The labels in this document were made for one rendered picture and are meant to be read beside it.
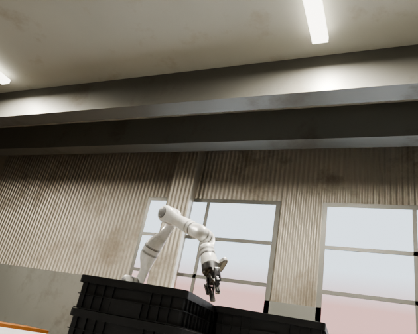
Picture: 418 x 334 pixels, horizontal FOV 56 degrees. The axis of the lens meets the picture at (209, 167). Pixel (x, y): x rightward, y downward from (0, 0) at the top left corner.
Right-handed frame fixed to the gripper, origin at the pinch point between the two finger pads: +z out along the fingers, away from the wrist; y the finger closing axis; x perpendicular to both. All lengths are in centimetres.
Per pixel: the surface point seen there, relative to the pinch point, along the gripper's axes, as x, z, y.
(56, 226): -66, -283, -305
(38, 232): -87, -288, -325
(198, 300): -17.4, 17.1, 22.7
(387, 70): 152, -167, 57
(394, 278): 220, -84, -89
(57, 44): -94, -300, -54
